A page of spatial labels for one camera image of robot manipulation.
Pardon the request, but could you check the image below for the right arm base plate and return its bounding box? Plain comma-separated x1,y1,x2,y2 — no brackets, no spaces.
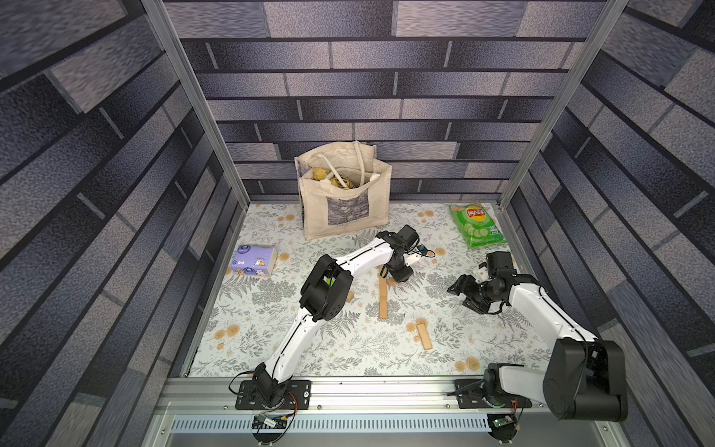
447,379,533,411

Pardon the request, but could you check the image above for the left circuit board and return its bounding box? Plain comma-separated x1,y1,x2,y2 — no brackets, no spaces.
251,413,292,431

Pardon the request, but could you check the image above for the green chips bag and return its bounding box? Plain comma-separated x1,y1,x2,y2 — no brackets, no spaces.
449,203,506,249

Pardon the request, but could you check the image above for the circuit board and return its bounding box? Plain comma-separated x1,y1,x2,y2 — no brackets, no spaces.
251,413,292,431
488,415,516,430

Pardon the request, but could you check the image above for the right circuit board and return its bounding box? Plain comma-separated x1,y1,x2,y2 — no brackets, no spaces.
488,415,516,430

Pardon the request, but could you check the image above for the wooden block bottom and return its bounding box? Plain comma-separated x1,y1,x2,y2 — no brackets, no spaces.
380,279,388,305

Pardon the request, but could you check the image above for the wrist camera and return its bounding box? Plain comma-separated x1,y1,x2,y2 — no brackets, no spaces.
474,263,490,283
405,244,436,266

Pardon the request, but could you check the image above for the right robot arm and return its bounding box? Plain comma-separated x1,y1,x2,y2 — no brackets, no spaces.
448,251,627,422

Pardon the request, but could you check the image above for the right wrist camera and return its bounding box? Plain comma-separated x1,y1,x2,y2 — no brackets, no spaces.
474,263,490,283

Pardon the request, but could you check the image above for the aluminium front rail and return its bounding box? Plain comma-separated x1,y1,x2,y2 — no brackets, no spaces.
158,375,610,415

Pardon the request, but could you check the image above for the beige canvas tote bag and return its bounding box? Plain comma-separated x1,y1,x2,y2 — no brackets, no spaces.
294,141,393,240

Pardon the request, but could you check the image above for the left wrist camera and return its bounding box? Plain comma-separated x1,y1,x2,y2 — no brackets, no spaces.
405,244,436,266

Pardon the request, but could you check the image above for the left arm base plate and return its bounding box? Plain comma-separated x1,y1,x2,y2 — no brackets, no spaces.
235,380,313,411

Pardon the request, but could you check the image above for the purple tissue pack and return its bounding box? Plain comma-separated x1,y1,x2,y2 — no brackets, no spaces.
229,245,277,277

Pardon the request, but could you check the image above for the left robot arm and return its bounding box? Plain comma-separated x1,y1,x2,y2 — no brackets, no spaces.
251,225,428,408

